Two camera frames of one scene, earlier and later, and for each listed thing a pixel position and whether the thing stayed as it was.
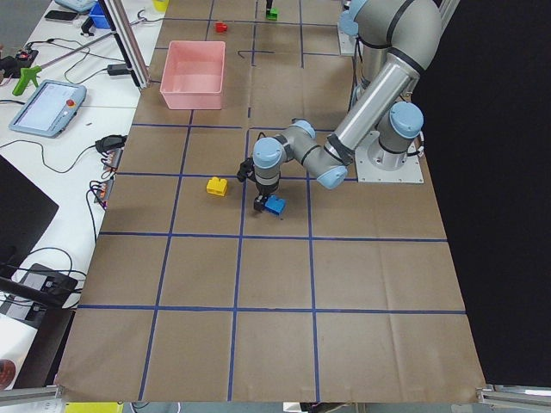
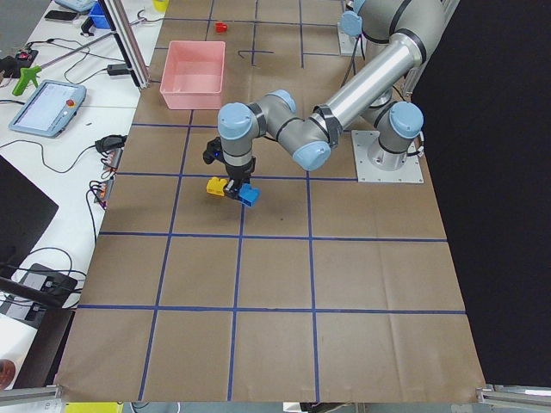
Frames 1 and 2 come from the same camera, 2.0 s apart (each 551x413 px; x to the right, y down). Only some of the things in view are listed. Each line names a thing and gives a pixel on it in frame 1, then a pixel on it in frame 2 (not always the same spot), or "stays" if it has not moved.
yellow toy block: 217,186 stays
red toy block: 220,27 stays
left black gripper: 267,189 → 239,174
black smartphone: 63,15 stays
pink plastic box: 193,75 stays
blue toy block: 275,205 → 249,195
